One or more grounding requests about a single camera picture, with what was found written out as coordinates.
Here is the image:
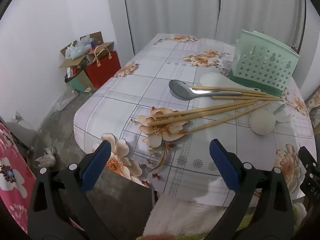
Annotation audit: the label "white curtain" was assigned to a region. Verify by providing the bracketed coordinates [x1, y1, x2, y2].
[105, 0, 307, 55]

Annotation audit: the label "crumpled silver wrapper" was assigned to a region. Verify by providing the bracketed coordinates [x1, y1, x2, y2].
[35, 147, 57, 168]

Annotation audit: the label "green perforated utensil basket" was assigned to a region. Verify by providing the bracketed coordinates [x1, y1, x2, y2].
[229, 29, 300, 98]

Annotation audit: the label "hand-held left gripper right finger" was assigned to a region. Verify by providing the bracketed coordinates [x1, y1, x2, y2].
[205, 139, 293, 240]

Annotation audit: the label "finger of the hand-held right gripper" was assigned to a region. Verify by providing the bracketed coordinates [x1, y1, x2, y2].
[298, 146, 318, 173]

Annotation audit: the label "clear plastic bag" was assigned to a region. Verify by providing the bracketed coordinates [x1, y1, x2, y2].
[54, 86, 80, 111]

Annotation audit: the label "open cardboard box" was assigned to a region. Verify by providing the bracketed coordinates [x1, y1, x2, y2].
[59, 32, 114, 69]

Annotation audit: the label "green paper bag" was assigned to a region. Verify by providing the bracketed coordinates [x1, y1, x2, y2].
[64, 67, 95, 92]

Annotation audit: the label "red gift bag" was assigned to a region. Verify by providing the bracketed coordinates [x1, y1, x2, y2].
[85, 42, 122, 88]

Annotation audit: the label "white soup ladle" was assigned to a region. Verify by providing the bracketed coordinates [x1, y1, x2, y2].
[249, 104, 295, 136]

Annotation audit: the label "pink floral blanket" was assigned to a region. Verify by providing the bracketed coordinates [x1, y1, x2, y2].
[0, 122, 37, 234]

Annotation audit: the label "white rice paddle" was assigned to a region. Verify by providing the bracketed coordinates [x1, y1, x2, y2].
[200, 72, 262, 92]

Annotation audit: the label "floral cloth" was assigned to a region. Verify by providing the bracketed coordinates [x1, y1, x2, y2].
[305, 85, 320, 120]

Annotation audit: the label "pale plastic bags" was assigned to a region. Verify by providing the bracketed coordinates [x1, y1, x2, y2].
[65, 35, 97, 60]

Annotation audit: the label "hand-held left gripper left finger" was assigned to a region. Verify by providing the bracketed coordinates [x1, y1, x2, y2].
[27, 140, 118, 240]

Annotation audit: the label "metal serving spoon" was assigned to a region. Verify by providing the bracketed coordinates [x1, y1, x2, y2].
[169, 79, 244, 101]

